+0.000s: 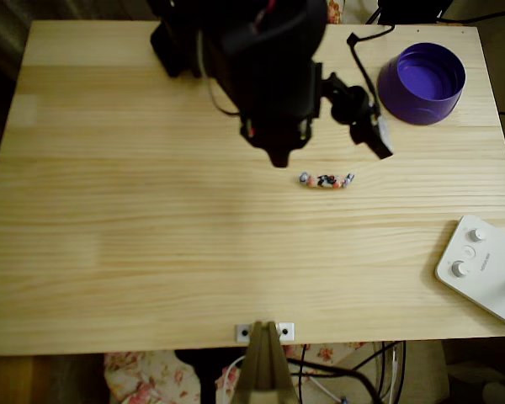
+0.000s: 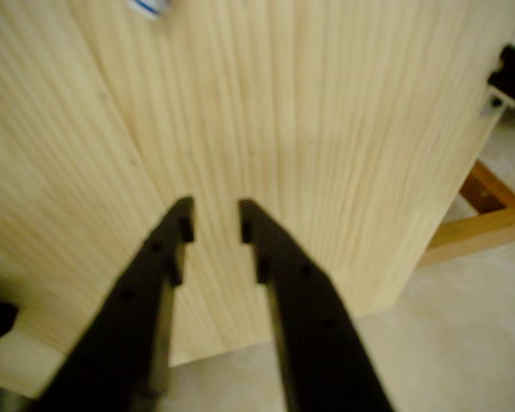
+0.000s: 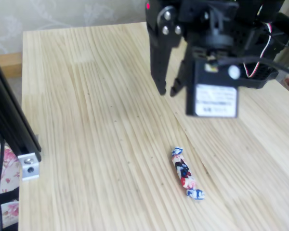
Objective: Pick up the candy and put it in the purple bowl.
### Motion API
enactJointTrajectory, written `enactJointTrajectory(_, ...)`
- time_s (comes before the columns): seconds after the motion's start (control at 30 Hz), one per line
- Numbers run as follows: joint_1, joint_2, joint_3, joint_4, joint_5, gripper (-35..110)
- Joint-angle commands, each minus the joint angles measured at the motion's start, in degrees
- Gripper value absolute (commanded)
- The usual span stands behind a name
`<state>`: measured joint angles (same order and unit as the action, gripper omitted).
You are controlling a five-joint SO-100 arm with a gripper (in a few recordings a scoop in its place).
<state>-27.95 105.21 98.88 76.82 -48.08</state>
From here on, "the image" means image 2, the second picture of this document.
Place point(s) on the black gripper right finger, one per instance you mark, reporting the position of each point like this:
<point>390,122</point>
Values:
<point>317,339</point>

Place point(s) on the white metal bracket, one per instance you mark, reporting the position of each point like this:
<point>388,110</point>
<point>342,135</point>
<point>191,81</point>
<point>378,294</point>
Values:
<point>497,103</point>

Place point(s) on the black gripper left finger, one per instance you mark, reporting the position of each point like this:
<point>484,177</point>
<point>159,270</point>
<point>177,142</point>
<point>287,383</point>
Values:
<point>124,330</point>

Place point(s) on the white blue red wrapper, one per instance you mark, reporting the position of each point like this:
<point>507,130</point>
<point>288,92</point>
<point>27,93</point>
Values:
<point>148,6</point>

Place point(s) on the brown wooden frame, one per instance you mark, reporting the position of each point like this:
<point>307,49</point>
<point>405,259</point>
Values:
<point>476,232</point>

